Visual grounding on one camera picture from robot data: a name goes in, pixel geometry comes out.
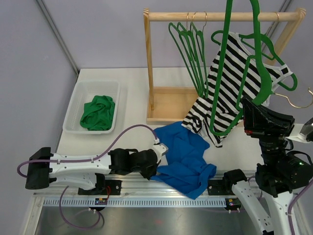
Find black white striped top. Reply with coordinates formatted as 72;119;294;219
182;32;294;147

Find green velvet hanger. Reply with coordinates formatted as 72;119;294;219
189;12;208;98

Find white plastic basket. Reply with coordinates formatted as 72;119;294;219
63;80;120;134

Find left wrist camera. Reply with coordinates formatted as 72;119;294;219
152;138;168;163

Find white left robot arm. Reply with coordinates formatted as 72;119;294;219
25;144;167;195

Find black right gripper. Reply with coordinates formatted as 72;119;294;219
243;94;295;168

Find white slotted cable duct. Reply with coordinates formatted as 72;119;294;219
44;197;226;208

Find blue tank top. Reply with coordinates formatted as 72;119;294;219
151;122;217;200

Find wooden clothes rack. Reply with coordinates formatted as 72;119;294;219
143;8;306;125

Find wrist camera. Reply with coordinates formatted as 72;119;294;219
286;118;313;143
152;138;168;163

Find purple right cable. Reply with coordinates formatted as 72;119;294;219
248;175;313;235

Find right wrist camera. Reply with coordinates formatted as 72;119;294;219
286;118;313;143

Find green tank top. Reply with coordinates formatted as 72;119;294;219
80;95;115;131

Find aluminium mounting rail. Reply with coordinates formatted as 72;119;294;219
33;172;299;196

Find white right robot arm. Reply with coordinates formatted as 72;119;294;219
222;96;313;235

